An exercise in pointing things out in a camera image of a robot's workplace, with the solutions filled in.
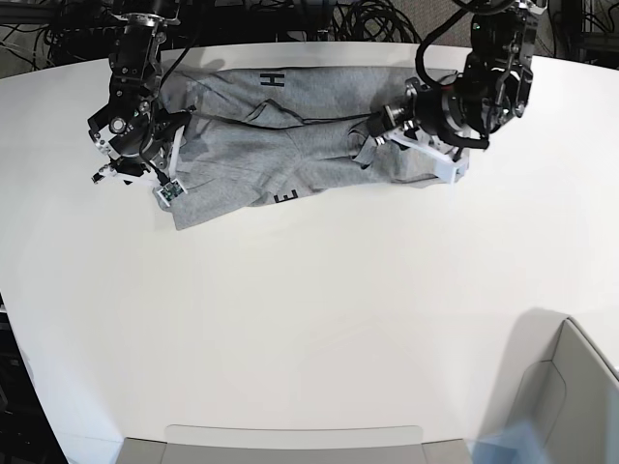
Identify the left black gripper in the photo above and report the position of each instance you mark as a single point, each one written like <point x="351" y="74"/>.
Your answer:
<point x="435" y="111"/>

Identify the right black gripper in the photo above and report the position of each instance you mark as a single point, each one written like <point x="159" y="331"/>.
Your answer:
<point x="146" y="145"/>

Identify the grey T-shirt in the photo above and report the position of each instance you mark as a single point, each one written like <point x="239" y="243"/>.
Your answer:
<point x="260" y="137"/>

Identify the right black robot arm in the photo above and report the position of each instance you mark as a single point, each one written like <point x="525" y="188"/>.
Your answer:
<point x="135" y="61"/>

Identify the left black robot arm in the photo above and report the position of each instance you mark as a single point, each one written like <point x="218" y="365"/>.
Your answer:
<point x="491" y="90"/>

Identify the grey tray at front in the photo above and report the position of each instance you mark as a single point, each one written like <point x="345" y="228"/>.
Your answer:
<point x="201" y="444"/>

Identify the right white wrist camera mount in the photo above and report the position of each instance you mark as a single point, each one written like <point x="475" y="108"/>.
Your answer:
<point x="101" y="133"/>

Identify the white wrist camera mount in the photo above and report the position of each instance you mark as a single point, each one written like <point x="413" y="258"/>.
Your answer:
<point x="448" y="163"/>
<point x="101" y="133"/>

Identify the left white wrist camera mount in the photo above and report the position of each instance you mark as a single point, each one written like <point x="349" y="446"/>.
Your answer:
<point x="448" y="163"/>

